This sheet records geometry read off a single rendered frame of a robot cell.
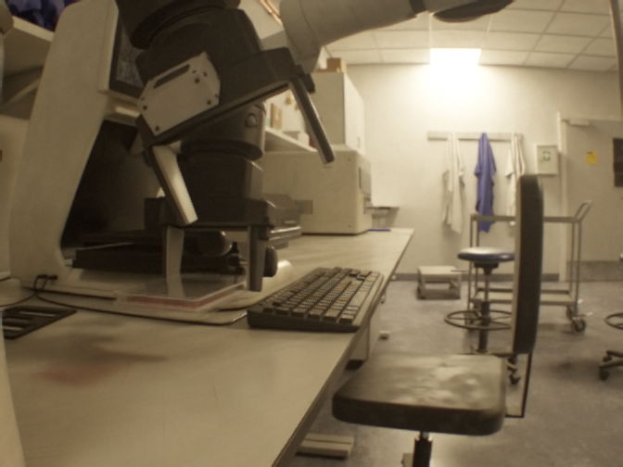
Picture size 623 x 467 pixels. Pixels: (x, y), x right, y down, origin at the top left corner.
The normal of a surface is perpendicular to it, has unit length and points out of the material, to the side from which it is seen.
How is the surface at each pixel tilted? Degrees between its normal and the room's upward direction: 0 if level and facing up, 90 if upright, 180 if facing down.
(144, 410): 0
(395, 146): 90
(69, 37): 90
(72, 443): 0
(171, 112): 124
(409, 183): 90
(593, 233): 90
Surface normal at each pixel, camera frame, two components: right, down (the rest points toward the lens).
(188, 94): 0.15, 0.61
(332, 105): -0.23, 0.05
